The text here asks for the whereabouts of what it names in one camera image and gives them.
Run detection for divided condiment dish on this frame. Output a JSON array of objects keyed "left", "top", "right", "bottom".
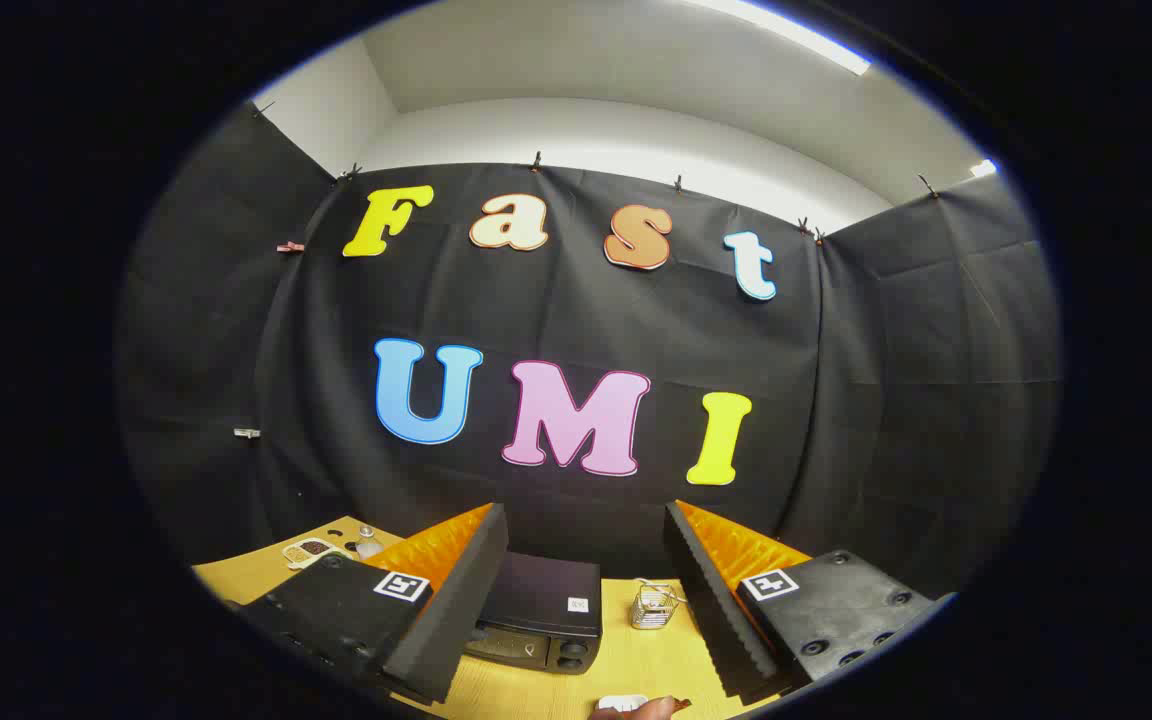
[{"left": 282, "top": 537, "right": 347, "bottom": 571}]

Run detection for metal wire basket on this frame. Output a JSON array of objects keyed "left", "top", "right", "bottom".
[{"left": 630, "top": 578, "right": 687, "bottom": 631}]

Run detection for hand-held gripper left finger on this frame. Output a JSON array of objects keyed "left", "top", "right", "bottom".
[{"left": 236, "top": 503, "right": 510, "bottom": 704}]

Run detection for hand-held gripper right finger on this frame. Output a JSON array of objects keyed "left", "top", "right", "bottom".
[{"left": 663, "top": 500, "right": 957, "bottom": 701}]

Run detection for black toaster oven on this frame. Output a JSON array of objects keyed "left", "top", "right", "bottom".
[{"left": 464, "top": 552, "right": 604, "bottom": 675}]

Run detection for long ceiling light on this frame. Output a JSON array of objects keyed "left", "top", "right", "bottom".
[{"left": 681, "top": 0, "right": 872, "bottom": 76}]

